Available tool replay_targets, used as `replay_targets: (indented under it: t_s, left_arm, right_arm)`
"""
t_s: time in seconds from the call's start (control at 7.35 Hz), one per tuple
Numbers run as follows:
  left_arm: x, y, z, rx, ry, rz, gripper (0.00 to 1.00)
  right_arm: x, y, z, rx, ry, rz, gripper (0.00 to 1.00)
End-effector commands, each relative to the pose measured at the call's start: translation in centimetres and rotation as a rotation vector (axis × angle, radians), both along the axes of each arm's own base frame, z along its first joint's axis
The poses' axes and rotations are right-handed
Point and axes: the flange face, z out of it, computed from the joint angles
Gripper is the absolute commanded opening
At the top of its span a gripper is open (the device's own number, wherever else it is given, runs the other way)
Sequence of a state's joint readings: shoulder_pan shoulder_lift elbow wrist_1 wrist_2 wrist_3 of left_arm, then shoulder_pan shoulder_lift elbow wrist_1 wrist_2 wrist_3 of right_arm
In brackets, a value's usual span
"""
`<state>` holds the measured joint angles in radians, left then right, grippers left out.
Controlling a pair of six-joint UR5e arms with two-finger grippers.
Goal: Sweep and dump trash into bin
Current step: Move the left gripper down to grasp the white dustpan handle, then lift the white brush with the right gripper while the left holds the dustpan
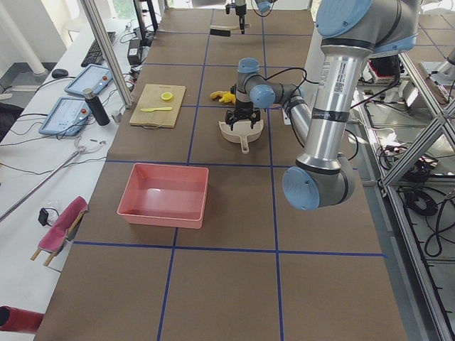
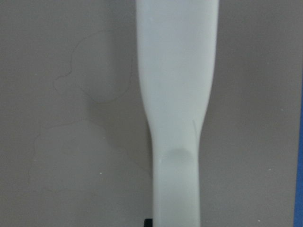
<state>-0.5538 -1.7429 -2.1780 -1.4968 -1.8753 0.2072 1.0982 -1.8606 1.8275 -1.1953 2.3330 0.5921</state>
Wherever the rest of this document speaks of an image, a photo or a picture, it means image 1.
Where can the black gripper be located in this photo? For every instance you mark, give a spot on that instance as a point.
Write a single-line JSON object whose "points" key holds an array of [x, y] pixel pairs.
{"points": [[244, 106], [241, 10]]}

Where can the white hand brush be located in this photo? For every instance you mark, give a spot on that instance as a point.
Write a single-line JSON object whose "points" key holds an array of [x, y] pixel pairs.
{"points": [[226, 31]]}

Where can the yellow toy corn cob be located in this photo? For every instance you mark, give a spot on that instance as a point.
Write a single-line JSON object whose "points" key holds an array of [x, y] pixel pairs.
{"points": [[227, 98]]}

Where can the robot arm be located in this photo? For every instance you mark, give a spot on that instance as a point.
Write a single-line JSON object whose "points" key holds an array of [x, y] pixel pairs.
{"points": [[352, 32], [264, 7]]}

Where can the pink plastic bin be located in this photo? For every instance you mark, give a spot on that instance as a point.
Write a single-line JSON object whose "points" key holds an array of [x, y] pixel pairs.
{"points": [[165, 195]]}

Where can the yellow toy knife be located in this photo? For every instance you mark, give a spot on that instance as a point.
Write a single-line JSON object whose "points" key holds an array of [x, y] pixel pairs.
{"points": [[156, 109]]}

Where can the yellow lemon slice toy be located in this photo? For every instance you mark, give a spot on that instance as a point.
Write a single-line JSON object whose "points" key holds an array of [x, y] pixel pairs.
{"points": [[166, 96]]}

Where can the bamboo cutting board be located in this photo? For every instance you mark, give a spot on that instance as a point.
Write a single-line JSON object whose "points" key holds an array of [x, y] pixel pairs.
{"points": [[149, 98]]}

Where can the black power adapter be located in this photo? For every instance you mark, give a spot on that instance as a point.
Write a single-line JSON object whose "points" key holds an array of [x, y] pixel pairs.
{"points": [[134, 52]]}

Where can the black water bottle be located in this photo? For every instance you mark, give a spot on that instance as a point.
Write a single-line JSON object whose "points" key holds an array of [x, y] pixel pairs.
{"points": [[96, 107]]}

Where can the black keyboard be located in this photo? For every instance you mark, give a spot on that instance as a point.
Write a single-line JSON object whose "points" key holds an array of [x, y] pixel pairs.
{"points": [[93, 56]]}

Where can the upper blue teach pendant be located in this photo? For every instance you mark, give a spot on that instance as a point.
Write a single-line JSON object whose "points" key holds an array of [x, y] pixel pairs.
{"points": [[94, 77]]}

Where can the blue teach pendant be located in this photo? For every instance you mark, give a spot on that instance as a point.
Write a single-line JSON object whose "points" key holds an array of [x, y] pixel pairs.
{"points": [[66, 118], [94, 77]]}

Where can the metal rod on desk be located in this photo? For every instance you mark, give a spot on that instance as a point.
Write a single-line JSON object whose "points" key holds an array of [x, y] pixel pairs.
{"points": [[17, 204]]}

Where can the lower blue teach pendant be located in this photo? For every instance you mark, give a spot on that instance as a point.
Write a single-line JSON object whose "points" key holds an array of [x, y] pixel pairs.
{"points": [[66, 118]]}

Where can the black computer mouse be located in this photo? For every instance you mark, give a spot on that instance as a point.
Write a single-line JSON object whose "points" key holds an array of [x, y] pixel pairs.
{"points": [[59, 73]]}

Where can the pink cloth on wooden rack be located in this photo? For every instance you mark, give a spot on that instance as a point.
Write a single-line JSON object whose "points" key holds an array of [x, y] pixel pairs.
{"points": [[54, 239]]}

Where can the red cylinder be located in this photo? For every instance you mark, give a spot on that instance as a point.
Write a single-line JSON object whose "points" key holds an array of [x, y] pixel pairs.
{"points": [[20, 320]]}

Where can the aluminium frame post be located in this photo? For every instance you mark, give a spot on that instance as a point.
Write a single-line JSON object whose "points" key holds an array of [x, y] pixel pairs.
{"points": [[98, 29]]}

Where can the small black device with cable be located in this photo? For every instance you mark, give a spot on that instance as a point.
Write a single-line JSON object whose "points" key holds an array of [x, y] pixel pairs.
{"points": [[43, 217]]}

